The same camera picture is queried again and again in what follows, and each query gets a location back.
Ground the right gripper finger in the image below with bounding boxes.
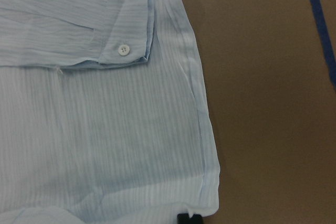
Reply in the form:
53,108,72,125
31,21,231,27
177,214,203,224

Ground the light blue button shirt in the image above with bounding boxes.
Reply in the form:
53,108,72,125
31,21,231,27
1,0,220,223

